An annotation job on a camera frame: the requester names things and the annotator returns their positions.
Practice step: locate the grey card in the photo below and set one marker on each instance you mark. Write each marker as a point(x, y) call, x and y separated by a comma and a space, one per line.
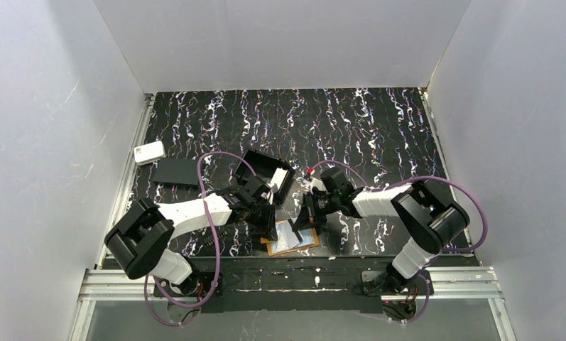
point(293, 239)

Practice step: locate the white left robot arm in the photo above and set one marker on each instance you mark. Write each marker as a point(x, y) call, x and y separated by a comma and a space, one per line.
point(139, 240)

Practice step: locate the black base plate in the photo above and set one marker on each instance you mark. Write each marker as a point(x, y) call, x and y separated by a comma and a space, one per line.
point(309, 284)

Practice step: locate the aluminium frame rail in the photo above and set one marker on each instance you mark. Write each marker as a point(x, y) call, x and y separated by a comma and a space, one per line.
point(85, 309)

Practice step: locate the small white box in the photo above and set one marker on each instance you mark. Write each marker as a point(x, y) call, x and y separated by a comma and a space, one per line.
point(148, 153)

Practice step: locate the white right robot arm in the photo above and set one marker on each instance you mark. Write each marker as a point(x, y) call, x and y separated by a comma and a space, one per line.
point(431, 219)

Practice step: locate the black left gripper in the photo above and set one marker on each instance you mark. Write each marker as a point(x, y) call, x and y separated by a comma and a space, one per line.
point(264, 216)

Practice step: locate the orange leather card holder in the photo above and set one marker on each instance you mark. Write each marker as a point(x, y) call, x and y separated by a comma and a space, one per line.
point(280, 246)

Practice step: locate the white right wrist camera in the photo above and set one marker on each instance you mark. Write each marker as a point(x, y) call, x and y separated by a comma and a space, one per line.
point(311, 176)

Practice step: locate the black box lid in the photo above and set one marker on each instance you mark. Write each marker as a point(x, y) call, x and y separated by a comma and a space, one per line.
point(176, 171)

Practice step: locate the black card box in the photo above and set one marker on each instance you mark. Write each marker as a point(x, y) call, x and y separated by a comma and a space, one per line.
point(263, 166)

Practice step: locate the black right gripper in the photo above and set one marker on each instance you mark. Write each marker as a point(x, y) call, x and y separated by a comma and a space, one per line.
point(312, 213)

